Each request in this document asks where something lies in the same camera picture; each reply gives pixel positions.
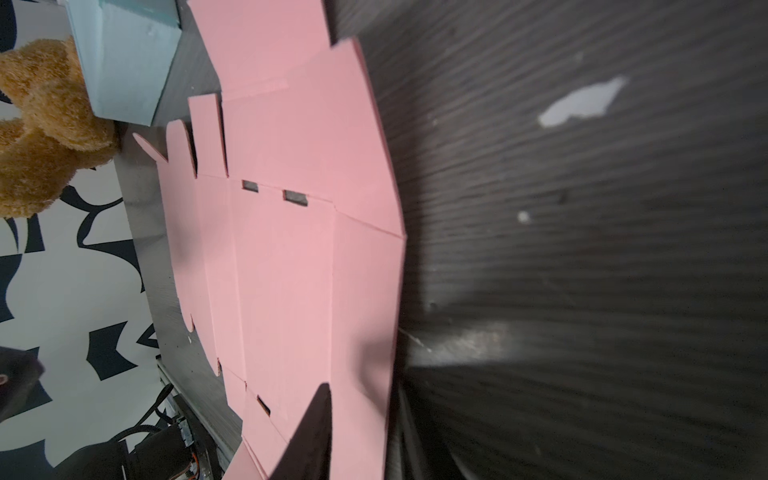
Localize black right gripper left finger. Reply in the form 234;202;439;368
269;383;332;480

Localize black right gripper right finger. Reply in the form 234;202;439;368
397;383;475;480

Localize pink paper boxes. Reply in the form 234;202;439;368
144;1;406;479

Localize light blue paper box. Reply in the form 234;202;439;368
66;0;182;126

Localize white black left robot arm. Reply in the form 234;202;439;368
1;384;222;479

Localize brown teddy bear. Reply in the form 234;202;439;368
1;37;119;218

